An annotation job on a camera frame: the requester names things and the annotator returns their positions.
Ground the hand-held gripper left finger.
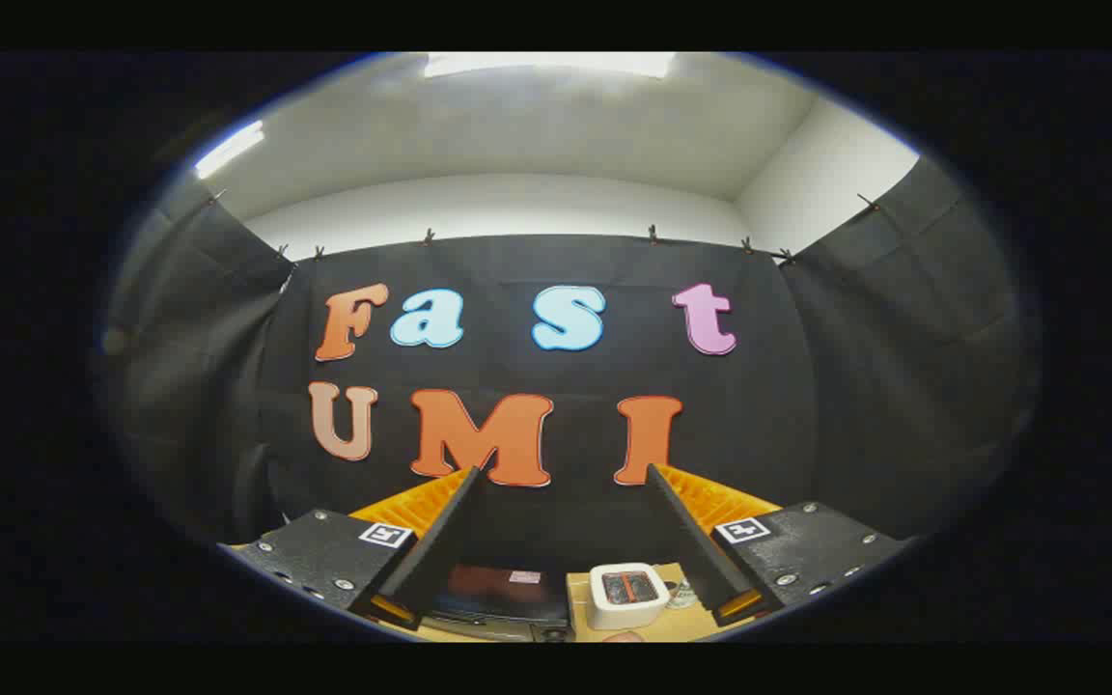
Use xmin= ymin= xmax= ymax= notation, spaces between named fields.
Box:
xmin=218 ymin=466 xmax=485 ymax=633

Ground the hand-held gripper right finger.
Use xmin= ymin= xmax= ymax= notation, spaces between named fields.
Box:
xmin=645 ymin=463 xmax=912 ymax=628

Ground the black toaster oven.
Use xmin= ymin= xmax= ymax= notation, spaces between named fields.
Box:
xmin=421 ymin=563 xmax=576 ymax=643

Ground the white pop-up toaster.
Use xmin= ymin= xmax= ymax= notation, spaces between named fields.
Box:
xmin=589 ymin=563 xmax=671 ymax=630

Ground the ceiling light panel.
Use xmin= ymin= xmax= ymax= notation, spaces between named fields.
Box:
xmin=421 ymin=53 xmax=678 ymax=79
xmin=194 ymin=121 xmax=265 ymax=181

